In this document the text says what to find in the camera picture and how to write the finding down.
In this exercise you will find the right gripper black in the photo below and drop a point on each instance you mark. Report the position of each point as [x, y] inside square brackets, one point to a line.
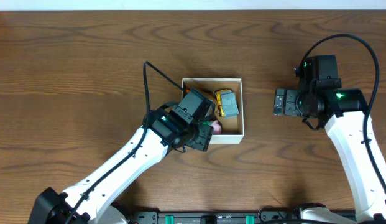
[290, 107]

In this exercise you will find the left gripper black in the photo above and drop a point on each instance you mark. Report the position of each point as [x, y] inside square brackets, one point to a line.
[202, 137]

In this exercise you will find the pink toy cup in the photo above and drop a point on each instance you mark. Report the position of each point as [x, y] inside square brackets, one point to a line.
[217, 128]

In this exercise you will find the brown plush toy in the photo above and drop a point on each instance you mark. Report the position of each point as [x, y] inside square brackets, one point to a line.
[201, 93]

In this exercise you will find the yellow grey toy truck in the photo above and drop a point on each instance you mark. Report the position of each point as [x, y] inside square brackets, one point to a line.
[227, 103]

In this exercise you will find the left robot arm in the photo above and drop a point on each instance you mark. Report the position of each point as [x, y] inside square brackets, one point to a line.
[173, 126]

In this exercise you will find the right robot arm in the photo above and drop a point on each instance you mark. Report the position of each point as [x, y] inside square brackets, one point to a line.
[341, 113]

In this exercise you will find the white cardboard box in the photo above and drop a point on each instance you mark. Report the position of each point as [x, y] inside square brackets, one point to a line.
[232, 130]

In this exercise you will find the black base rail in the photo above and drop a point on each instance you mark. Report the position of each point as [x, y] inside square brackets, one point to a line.
[267, 213]

